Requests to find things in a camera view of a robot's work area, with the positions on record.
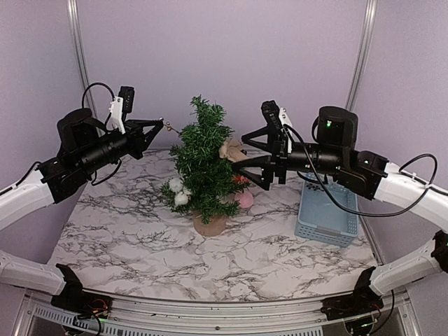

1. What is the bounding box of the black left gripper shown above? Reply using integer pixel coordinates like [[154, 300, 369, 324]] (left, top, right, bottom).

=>
[[78, 119, 162, 175]]

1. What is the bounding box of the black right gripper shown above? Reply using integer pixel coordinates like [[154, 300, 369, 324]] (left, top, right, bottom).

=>
[[232, 125, 345, 190]]

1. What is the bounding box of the gold bead charm ornament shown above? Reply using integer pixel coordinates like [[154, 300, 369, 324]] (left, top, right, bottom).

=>
[[159, 118, 180, 134]]

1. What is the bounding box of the beige fabric ornament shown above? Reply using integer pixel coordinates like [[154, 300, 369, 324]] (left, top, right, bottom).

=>
[[219, 138, 249, 162]]

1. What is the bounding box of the pink pompom ornament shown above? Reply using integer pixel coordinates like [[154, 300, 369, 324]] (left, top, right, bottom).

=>
[[234, 191, 253, 209]]

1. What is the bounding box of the small green christmas tree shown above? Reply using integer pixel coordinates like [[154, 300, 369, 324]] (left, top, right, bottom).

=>
[[161, 95, 250, 237]]

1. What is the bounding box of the white grey small ornament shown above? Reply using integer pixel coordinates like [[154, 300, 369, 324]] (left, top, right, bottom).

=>
[[169, 178, 191, 207]]

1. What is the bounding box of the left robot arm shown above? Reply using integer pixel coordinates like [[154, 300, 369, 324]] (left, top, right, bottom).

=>
[[1, 108, 164, 312]]

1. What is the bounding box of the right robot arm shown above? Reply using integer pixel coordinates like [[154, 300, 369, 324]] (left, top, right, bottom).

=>
[[232, 101, 447, 314]]

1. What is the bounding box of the orange white patterned bowl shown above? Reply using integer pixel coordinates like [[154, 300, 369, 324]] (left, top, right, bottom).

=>
[[232, 175, 251, 186]]

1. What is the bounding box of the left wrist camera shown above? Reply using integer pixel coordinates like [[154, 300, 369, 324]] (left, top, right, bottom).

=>
[[105, 86, 135, 134]]

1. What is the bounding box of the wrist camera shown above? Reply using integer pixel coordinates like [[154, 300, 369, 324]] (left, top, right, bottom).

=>
[[105, 86, 135, 134], [261, 100, 293, 154]]

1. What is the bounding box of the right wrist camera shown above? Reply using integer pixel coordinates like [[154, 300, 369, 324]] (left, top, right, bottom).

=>
[[261, 100, 293, 154]]

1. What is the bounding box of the left aluminium frame post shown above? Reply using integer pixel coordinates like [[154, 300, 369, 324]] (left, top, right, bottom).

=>
[[66, 0, 97, 116]]

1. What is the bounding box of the aluminium frame post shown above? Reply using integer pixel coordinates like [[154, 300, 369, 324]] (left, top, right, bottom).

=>
[[346, 0, 379, 111], [66, 0, 97, 116]]

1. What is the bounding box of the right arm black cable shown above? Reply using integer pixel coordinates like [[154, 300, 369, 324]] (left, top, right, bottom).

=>
[[285, 124, 440, 218]]

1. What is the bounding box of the front aluminium rail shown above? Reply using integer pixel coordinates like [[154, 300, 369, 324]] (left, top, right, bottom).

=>
[[13, 279, 421, 336]]

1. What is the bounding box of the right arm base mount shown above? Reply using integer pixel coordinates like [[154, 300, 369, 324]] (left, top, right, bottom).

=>
[[320, 267, 384, 321]]

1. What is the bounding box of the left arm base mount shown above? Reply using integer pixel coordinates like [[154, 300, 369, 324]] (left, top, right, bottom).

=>
[[51, 264, 112, 314]]

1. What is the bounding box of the right aluminium frame post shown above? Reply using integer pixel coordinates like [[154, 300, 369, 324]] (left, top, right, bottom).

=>
[[346, 0, 379, 111]]

